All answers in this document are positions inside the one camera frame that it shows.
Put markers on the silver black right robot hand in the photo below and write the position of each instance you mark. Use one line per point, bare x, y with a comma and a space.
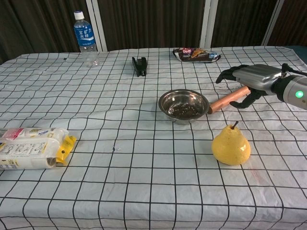
259, 76

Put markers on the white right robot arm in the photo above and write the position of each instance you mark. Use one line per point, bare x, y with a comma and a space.
292, 86

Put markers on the round metal bowl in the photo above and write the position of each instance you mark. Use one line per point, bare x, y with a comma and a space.
168, 100

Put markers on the brown snack packet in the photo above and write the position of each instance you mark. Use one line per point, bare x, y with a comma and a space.
194, 55

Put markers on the yellow pear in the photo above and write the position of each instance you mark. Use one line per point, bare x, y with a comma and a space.
231, 146

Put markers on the black binder clip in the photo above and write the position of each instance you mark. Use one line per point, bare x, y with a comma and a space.
139, 65

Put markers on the white black-checked tablecloth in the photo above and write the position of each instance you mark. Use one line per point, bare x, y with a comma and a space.
120, 187

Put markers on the clear blue-label water bottle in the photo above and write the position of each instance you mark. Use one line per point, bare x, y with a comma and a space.
84, 36

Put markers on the white yellow tissue pack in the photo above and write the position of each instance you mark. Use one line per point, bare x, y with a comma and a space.
28, 151

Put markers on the white frame post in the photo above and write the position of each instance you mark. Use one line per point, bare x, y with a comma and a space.
207, 24
272, 24
97, 24

